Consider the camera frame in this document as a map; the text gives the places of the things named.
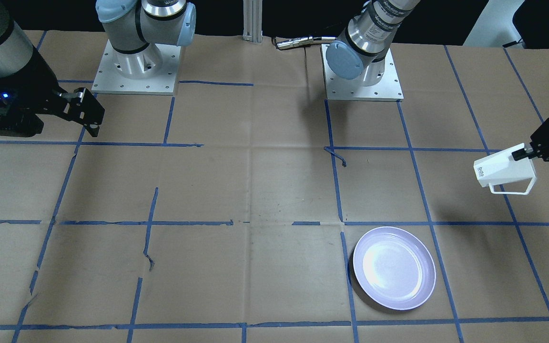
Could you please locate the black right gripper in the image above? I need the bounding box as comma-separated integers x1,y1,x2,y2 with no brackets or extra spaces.
0,48,105,138

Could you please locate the white faceted mug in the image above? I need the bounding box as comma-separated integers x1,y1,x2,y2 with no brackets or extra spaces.
473,143,537,195

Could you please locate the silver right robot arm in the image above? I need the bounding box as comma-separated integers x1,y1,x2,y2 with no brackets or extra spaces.
0,0,196,137

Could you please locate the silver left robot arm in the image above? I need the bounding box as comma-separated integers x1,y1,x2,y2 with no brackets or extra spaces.
326,0,549,162

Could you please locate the lilac round plate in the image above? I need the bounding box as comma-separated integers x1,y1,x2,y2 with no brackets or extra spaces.
351,226,437,311

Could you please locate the brown paper table cover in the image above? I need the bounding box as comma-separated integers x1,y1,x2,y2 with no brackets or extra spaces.
0,36,549,343

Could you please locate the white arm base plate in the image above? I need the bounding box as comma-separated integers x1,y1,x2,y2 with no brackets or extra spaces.
91,41,183,96
321,44,404,102

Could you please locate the aluminium frame post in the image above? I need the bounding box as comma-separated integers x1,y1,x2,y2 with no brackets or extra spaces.
242,0,263,45

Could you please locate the black cable with connector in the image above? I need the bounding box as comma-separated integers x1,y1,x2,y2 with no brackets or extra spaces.
273,35,338,50

